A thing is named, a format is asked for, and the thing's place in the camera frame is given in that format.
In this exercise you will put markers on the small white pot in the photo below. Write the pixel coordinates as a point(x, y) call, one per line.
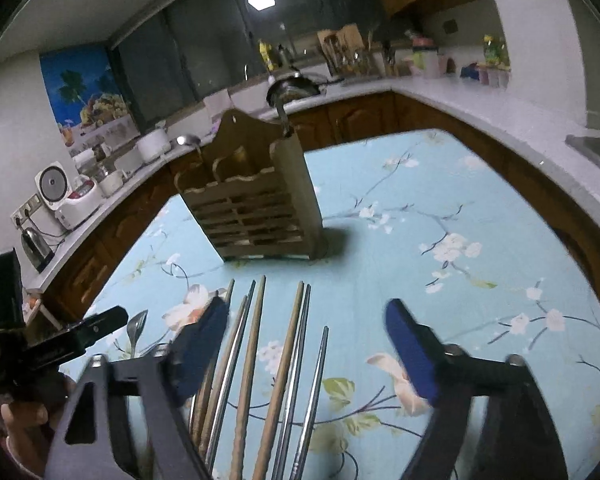
point(112, 184)

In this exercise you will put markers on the green yellow bottle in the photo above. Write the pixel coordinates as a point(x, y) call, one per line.
point(496, 50)

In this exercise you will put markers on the person's left hand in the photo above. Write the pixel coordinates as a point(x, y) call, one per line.
point(25, 420)

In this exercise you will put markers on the white rice cooker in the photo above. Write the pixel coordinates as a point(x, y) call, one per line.
point(75, 202)

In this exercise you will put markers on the metal ladle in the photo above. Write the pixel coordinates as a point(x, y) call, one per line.
point(185, 139)

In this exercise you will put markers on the dark window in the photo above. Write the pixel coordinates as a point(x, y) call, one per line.
point(205, 45)

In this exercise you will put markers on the white kitchen counter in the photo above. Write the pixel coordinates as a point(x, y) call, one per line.
point(505, 115)

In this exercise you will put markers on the blue container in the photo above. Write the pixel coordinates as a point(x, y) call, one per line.
point(470, 71)

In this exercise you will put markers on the wall poster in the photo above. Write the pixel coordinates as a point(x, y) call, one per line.
point(80, 90)

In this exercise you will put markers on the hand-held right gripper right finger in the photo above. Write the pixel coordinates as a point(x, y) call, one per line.
point(410, 355)

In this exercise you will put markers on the black frying pan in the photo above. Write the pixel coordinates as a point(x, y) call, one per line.
point(305, 87)

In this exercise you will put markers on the wooden base cabinets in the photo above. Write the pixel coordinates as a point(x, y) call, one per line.
point(360, 115)

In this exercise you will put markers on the dish rack with utensils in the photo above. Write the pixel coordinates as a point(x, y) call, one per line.
point(350, 55)

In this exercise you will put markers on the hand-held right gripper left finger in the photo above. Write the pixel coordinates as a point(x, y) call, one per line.
point(205, 345)

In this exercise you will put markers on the blue floral tablecloth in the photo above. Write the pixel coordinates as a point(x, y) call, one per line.
point(405, 240)

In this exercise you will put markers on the white jar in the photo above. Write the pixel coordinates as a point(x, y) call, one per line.
point(427, 62)

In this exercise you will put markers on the metal spoon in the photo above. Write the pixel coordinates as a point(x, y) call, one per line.
point(137, 327)

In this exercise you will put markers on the wall socket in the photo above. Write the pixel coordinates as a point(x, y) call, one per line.
point(27, 207)

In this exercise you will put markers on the wooden utensil holder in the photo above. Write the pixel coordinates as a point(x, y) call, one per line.
point(295, 195)

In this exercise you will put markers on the metal electric kettle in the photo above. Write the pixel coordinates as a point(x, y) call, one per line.
point(35, 250)

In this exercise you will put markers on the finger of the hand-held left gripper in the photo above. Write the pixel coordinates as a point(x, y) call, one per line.
point(105, 322)

